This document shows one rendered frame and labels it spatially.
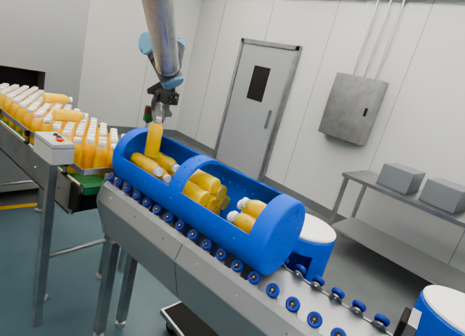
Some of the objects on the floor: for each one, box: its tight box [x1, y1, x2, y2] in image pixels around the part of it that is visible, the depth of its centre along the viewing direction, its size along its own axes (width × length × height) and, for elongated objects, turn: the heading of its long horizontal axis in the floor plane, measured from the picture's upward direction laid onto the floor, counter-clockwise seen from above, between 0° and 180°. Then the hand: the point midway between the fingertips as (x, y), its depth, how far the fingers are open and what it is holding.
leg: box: [116, 253, 138, 328], centre depth 181 cm, size 6×6×63 cm
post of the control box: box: [31, 162, 58, 327], centre depth 163 cm, size 4×4×100 cm
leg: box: [93, 239, 120, 336], centre depth 170 cm, size 6×6×63 cm
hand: (158, 119), depth 145 cm, fingers closed on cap, 4 cm apart
